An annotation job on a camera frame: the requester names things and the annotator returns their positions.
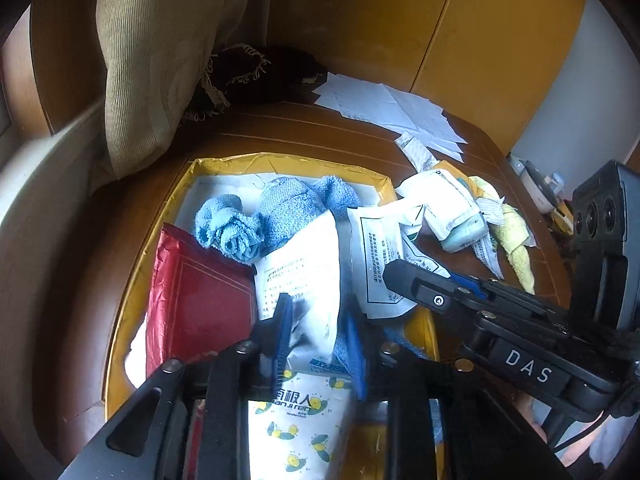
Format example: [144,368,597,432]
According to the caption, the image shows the white box with yellow tape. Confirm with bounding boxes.
[106,154,438,479]

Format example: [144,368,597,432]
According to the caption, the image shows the white rice cooker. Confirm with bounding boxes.
[508,154,560,214]

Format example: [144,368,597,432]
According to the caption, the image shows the tan patterned curtain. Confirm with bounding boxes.
[96,0,269,182]

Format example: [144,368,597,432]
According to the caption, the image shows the red foil pouch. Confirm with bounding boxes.
[145,223,257,374]

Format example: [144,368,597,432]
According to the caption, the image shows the white mask packet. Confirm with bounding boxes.
[347,198,450,320]

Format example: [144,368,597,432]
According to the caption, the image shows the blue towel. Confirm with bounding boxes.
[193,176,361,266]

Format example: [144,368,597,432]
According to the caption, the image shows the stack of white papers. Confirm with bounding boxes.
[314,73,466,162]

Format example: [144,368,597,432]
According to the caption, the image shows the yellow foil packet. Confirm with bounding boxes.
[433,160,482,198]

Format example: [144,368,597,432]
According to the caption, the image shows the teal bear tissue pack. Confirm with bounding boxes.
[440,212,489,254]

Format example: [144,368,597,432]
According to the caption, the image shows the yellow towel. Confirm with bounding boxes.
[469,177,535,294]

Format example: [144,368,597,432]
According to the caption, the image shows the lemon print tissue pack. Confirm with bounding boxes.
[248,370,355,479]

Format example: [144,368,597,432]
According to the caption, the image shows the dark fringed cloth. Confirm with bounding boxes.
[181,44,328,124]

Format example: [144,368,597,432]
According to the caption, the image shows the white printed plastic bag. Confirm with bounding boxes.
[254,211,341,375]

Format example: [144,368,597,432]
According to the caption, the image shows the yellow wooden cabinet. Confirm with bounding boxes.
[268,0,586,152]

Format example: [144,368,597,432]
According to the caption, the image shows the white torn packet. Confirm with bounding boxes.
[396,169,480,240]

